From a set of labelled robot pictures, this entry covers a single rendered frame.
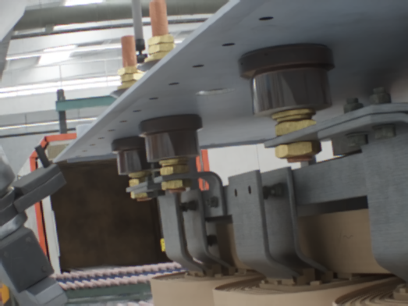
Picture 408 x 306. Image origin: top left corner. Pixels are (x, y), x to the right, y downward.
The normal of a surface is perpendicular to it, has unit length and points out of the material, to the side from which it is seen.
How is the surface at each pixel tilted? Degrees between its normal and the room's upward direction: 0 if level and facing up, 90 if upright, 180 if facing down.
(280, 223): 90
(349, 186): 90
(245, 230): 90
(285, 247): 94
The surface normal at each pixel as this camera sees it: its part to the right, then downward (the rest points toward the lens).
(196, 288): -0.59, 0.01
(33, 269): 0.45, 0.00
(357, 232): -0.95, 0.09
